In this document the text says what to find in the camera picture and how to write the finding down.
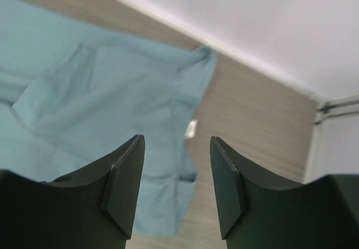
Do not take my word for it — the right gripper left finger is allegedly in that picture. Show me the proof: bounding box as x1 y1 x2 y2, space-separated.
1 135 145 248

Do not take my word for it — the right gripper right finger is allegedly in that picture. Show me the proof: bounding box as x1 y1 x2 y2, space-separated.
210 137 358 248

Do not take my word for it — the blue-grey t shirt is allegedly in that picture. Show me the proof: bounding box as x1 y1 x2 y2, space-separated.
1 0 217 237

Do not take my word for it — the right aluminium frame post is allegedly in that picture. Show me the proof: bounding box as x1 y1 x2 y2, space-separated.
303 95 358 183

